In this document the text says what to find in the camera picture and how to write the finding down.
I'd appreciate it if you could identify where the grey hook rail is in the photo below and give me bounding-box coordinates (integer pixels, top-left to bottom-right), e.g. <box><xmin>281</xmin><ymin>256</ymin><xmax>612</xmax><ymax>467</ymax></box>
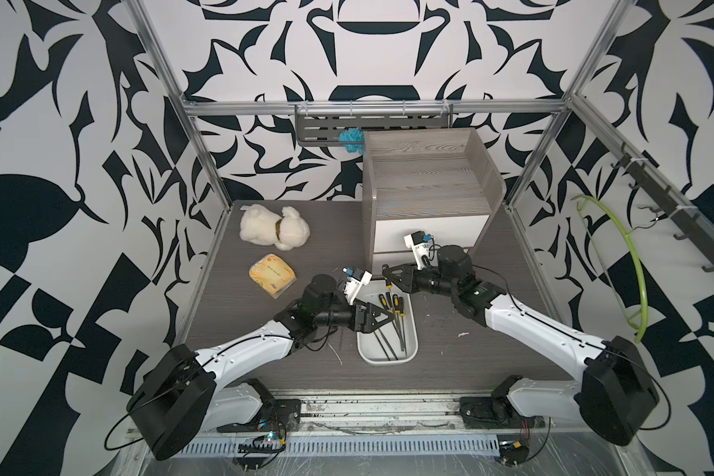
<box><xmin>611</xmin><ymin>143</ymin><xmax>714</xmax><ymax>273</ymax></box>

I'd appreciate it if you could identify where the white storage tray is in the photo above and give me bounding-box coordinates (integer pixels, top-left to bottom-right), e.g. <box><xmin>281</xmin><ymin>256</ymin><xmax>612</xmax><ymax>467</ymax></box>
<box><xmin>357</xmin><ymin>288</ymin><xmax>420</xmax><ymax>366</ymax></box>

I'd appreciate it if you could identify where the right controller board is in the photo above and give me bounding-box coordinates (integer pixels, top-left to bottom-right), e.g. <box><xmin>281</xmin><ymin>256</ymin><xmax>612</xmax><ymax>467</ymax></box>
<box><xmin>496</xmin><ymin>440</ymin><xmax>531</xmax><ymax>467</ymax></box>

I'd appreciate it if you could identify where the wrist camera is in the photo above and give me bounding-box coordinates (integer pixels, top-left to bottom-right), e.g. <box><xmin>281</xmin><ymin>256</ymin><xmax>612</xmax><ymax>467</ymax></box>
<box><xmin>343</xmin><ymin>268</ymin><xmax>372</xmax><ymax>305</ymax></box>
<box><xmin>404</xmin><ymin>230</ymin><xmax>434</xmax><ymax>270</ymax></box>

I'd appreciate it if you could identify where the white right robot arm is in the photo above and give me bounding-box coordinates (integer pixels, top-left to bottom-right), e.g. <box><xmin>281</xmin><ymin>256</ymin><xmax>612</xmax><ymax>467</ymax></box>
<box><xmin>381</xmin><ymin>245</ymin><xmax>668</xmax><ymax>446</ymax></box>

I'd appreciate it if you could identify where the grey wooden drawer cabinet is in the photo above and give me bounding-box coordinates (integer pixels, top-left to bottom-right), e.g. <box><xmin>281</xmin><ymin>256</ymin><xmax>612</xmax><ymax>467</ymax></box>
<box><xmin>362</xmin><ymin>128</ymin><xmax>507</xmax><ymax>275</ymax></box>

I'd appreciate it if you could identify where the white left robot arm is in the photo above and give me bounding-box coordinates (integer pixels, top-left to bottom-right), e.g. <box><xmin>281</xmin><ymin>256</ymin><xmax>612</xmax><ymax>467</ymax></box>
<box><xmin>126</xmin><ymin>274</ymin><xmax>395</xmax><ymax>461</ymax></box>

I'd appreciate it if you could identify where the teal cloth ball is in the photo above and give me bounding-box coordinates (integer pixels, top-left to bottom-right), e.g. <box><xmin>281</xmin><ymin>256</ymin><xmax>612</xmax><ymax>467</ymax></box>
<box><xmin>338</xmin><ymin>128</ymin><xmax>364</xmax><ymax>155</ymax></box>

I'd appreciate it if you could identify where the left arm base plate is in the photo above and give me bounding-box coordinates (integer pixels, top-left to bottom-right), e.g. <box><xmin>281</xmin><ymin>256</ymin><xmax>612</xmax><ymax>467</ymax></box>
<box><xmin>216</xmin><ymin>399</ymin><xmax>303</xmax><ymax>434</ymax></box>

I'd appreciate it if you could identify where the left controller board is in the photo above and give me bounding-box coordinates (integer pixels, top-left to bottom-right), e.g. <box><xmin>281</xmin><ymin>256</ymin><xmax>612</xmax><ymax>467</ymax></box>
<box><xmin>236</xmin><ymin>434</ymin><xmax>287</xmax><ymax>455</ymax></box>

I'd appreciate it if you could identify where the yellow tissue pack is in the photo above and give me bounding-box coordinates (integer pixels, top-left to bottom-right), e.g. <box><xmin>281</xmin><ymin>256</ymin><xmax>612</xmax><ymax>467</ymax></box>
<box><xmin>249</xmin><ymin>253</ymin><xmax>297</xmax><ymax>299</ymax></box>

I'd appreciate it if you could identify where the green hoop hanger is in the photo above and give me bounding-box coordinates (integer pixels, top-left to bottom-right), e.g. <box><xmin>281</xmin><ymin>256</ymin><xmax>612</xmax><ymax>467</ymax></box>
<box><xmin>571</xmin><ymin>194</ymin><xmax>651</xmax><ymax>344</ymax></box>

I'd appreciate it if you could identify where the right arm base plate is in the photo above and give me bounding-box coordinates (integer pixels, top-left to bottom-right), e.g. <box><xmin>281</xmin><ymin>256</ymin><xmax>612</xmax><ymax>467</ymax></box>
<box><xmin>459</xmin><ymin>396</ymin><xmax>536</xmax><ymax>430</ymax></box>

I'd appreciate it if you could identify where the white plush dog toy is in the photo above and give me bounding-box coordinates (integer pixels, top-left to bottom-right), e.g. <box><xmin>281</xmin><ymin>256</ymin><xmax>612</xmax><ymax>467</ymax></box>
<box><xmin>239</xmin><ymin>204</ymin><xmax>311</xmax><ymax>251</ymax></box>

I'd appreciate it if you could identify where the grey wall shelf rack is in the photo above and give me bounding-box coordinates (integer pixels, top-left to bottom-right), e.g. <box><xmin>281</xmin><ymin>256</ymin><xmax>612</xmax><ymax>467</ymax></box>
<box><xmin>294</xmin><ymin>102</ymin><xmax>453</xmax><ymax>147</ymax></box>

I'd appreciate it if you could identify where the controller board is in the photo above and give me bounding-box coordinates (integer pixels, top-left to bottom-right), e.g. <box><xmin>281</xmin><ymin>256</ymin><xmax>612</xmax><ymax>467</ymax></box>
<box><xmin>496</xmin><ymin>440</ymin><xmax>531</xmax><ymax>467</ymax></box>
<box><xmin>236</xmin><ymin>434</ymin><xmax>287</xmax><ymax>455</ymax></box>

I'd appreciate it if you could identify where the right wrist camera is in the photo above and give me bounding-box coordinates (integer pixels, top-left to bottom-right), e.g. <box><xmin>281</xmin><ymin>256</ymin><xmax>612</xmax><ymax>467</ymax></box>
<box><xmin>404</xmin><ymin>230</ymin><xmax>434</xmax><ymax>270</ymax></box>

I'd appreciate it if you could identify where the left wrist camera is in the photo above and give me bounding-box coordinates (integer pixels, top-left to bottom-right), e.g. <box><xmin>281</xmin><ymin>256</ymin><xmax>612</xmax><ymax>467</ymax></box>
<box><xmin>343</xmin><ymin>268</ymin><xmax>372</xmax><ymax>305</ymax></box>

